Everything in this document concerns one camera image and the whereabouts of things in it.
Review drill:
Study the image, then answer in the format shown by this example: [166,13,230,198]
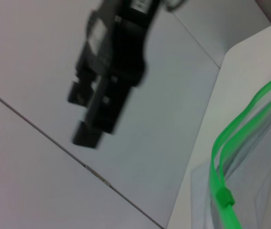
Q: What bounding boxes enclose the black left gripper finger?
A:
[72,71,129,149]
[67,68,97,107]

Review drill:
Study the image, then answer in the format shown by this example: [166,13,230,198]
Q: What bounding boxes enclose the green zipper slider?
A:
[215,187,236,209]

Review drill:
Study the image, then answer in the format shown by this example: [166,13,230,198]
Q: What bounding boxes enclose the transparent green-zip document bag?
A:
[190,64,271,229]

